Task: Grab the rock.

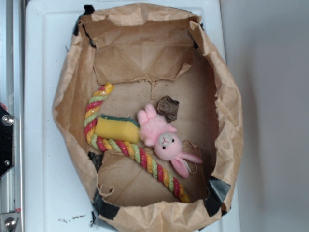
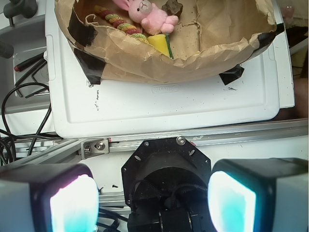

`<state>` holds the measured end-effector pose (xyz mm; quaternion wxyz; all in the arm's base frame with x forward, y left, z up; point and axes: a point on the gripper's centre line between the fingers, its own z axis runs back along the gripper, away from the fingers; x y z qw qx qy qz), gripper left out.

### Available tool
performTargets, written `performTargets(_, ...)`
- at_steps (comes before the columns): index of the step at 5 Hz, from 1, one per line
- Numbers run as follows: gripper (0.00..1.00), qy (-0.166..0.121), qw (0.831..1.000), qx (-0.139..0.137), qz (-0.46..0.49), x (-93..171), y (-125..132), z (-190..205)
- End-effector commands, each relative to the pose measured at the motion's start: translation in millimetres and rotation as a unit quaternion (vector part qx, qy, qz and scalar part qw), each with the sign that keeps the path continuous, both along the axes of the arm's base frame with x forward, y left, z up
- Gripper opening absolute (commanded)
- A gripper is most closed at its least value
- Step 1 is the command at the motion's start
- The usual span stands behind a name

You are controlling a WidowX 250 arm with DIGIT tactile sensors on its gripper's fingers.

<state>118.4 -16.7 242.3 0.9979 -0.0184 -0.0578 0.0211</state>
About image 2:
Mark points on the white plastic bin lid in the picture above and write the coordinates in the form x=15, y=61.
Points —
x=115, y=107

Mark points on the red handled screwdriver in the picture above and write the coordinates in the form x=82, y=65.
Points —
x=28, y=62

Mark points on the aluminium extrusion rail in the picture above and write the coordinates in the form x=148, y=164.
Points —
x=271, y=139

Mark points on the yellow green sponge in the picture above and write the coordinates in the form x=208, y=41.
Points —
x=161, y=43

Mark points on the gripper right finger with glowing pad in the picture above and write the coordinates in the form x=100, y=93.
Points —
x=259, y=195

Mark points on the crumpled brown paper liner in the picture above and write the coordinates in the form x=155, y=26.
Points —
x=212, y=36

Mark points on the metal corner bracket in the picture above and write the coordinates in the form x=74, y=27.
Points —
x=93, y=147

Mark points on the pink plush bunny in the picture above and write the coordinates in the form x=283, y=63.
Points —
x=152, y=19

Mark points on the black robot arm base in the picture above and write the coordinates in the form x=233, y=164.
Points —
x=165, y=185

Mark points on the multicolour twisted rope toy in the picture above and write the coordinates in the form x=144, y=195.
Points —
x=119, y=23

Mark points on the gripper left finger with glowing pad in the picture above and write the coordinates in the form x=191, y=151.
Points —
x=48, y=198

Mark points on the black hex key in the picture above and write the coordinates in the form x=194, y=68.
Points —
x=32, y=71

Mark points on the grey clamp knob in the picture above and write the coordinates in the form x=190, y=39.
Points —
x=26, y=8

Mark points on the dark brown rock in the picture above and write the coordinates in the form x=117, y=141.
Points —
x=173, y=7

